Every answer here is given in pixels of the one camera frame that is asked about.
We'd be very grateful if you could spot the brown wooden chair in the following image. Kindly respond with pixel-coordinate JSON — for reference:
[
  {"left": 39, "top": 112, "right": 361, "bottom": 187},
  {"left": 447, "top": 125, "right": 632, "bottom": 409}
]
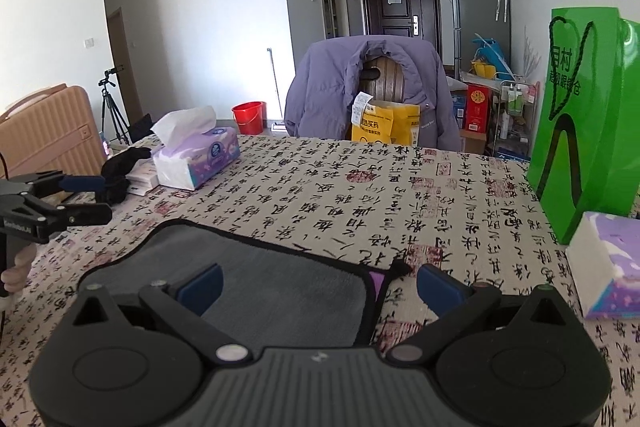
[{"left": 361, "top": 55, "right": 407, "bottom": 104}]

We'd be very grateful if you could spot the small white box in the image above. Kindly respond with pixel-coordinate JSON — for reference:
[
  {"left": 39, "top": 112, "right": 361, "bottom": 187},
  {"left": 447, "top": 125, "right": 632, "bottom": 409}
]
[{"left": 125, "top": 163, "right": 161, "bottom": 196}]

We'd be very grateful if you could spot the grey refrigerator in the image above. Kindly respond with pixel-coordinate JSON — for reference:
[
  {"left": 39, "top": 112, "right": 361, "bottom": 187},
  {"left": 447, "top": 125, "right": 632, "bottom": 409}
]
[{"left": 446, "top": 0, "right": 512, "bottom": 75}]

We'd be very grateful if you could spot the beige suitcase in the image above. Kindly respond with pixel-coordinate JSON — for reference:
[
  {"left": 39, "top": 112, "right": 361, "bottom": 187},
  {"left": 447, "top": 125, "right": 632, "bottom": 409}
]
[{"left": 0, "top": 83, "right": 107, "bottom": 180}]

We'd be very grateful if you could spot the green paper bag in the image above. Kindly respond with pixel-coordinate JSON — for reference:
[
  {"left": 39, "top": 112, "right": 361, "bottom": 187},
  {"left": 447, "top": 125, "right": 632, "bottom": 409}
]
[{"left": 526, "top": 7, "right": 640, "bottom": 246}]

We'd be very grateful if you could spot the person's left hand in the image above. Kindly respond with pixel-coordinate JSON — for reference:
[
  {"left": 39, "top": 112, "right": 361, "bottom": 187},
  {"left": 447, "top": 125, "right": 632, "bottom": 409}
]
[{"left": 0, "top": 241, "right": 40, "bottom": 309}]

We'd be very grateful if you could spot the purple tissue pack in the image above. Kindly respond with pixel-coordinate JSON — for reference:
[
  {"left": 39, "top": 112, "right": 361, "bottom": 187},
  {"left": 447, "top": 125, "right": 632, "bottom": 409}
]
[
  {"left": 150, "top": 105, "right": 242, "bottom": 192},
  {"left": 566, "top": 210, "right": 640, "bottom": 321}
]

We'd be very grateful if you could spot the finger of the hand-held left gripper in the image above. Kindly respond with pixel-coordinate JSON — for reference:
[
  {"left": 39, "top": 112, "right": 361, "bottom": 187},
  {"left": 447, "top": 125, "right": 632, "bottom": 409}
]
[
  {"left": 27, "top": 197, "right": 113, "bottom": 242},
  {"left": 22, "top": 171, "right": 107, "bottom": 198}
]

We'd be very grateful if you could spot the white storage rack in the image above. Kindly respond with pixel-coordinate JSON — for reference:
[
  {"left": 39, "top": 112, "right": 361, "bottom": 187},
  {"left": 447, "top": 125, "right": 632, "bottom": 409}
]
[{"left": 491, "top": 79, "right": 543, "bottom": 158}]

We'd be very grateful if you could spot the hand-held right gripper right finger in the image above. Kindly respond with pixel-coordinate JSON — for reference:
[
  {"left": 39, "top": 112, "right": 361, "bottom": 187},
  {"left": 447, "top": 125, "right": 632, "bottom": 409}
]
[{"left": 387, "top": 263, "right": 569, "bottom": 366}]

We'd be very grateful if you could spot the grey towel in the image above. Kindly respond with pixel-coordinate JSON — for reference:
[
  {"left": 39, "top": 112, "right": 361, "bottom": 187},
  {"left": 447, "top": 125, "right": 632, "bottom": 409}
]
[{"left": 76, "top": 219, "right": 414, "bottom": 350}]

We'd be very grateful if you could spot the red gift box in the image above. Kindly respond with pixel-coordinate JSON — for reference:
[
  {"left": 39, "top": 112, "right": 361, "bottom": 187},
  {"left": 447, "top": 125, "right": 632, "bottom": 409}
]
[{"left": 465, "top": 84, "right": 492, "bottom": 131}]

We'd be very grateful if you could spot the calligraphy printed tablecloth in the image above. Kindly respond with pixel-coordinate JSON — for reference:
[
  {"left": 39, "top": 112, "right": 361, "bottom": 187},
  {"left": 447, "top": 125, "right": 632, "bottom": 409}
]
[{"left": 0, "top": 133, "right": 640, "bottom": 427}]

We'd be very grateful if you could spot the blue plastic dustpan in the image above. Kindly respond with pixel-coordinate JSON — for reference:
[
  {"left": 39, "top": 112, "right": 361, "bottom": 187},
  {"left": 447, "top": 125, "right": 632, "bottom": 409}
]
[{"left": 472, "top": 34, "right": 513, "bottom": 78}]

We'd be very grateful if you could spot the red bucket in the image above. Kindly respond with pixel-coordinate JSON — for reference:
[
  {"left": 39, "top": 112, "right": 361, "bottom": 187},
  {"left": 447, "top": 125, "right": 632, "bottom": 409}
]
[{"left": 231, "top": 101, "right": 264, "bottom": 136}]

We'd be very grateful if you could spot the purple padded jacket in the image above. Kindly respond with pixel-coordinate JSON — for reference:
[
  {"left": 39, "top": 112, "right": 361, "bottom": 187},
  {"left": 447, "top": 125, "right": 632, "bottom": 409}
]
[{"left": 283, "top": 35, "right": 463, "bottom": 152}]

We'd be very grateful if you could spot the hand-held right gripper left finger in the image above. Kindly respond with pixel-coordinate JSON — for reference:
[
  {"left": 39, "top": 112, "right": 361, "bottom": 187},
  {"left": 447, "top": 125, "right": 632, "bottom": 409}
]
[{"left": 72, "top": 263, "right": 252, "bottom": 367}]

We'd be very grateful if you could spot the black camera tripod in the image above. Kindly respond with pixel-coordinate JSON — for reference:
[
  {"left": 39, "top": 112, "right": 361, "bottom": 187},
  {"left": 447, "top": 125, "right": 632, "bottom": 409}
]
[{"left": 97, "top": 66, "right": 132, "bottom": 146}]

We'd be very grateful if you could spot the mop with grey handle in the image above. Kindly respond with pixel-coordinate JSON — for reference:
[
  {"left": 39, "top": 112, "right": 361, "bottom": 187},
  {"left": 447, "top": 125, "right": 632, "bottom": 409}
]
[{"left": 266, "top": 48, "right": 287, "bottom": 131}]

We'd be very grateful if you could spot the black cloth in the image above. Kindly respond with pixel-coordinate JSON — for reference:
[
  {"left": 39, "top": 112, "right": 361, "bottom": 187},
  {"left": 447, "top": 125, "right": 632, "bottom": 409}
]
[{"left": 100, "top": 146, "right": 152, "bottom": 204}]

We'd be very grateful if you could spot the yellow paper bag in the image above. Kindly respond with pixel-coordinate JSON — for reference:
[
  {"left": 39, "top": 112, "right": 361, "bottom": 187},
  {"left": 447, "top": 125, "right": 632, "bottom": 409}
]
[{"left": 350, "top": 91, "right": 422, "bottom": 146}]

